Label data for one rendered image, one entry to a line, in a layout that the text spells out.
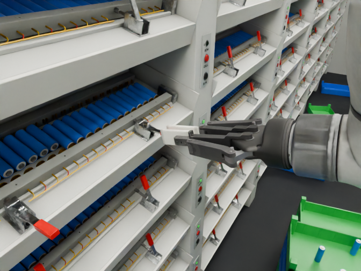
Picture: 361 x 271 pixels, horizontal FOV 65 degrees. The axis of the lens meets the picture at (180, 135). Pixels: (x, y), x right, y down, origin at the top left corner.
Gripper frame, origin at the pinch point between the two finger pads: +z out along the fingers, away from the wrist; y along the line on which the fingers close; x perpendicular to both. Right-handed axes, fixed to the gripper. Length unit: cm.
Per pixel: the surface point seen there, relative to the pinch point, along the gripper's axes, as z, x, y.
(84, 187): 7.7, -1.3, -17.3
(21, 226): 7.1, 0.0, -27.7
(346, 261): -24, -64, 40
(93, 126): 14.0, 4.7, -7.5
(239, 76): 7.0, -1.5, 45.1
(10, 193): 10.6, 3.1, -26.0
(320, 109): 16, -93, 245
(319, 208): -11, -74, 75
